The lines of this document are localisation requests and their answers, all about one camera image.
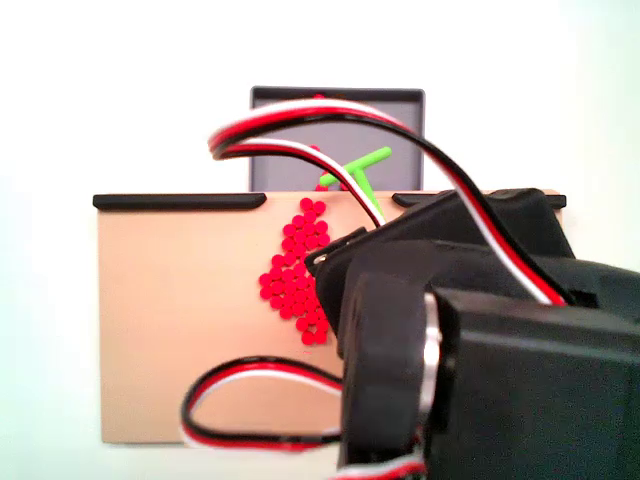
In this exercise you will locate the black edge rail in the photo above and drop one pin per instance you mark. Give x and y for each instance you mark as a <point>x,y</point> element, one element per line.
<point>175,201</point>
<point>415,199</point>

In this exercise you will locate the red round granules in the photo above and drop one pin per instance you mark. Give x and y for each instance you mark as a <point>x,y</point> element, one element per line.
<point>290,285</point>

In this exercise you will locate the grey shallow container tray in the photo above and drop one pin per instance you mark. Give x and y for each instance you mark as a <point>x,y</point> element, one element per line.
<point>280,165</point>

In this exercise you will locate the beige rectangular work board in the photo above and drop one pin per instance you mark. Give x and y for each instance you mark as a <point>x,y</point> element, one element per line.
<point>175,300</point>

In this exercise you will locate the green T-shaped pusher tool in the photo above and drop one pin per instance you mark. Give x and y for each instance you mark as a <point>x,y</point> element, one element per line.
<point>362,162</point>

